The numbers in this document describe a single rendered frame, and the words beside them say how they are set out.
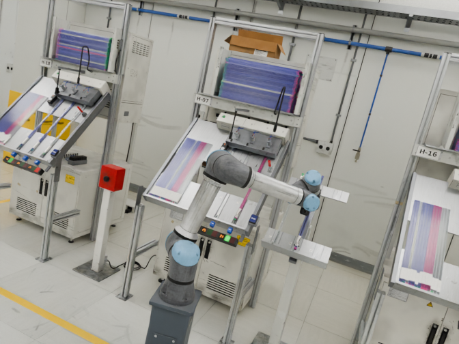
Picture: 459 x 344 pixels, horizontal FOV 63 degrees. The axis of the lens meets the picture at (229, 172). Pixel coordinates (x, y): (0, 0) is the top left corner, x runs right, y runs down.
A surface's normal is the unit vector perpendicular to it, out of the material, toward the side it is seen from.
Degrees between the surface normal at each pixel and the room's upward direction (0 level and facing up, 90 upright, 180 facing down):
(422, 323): 90
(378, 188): 90
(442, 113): 90
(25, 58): 90
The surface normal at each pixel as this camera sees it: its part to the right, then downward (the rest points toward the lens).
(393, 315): -0.37, 0.11
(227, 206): -0.10, -0.61
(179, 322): -0.14, 0.18
